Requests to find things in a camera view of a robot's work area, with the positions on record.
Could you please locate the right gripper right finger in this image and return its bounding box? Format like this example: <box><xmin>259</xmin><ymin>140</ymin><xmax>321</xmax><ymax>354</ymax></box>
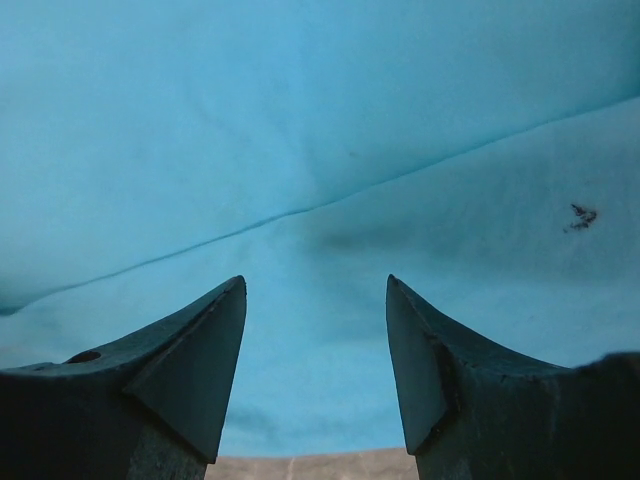
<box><xmin>386</xmin><ymin>277</ymin><xmax>639</xmax><ymax>479</ymax></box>

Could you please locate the cyan blue t-shirt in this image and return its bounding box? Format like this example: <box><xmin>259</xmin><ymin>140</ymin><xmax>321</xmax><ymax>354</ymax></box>
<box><xmin>1</xmin><ymin>1</ymin><xmax>639</xmax><ymax>456</ymax></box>

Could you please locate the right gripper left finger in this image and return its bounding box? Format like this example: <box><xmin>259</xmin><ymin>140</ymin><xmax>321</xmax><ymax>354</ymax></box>
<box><xmin>1</xmin><ymin>276</ymin><xmax>246</xmax><ymax>479</ymax></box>

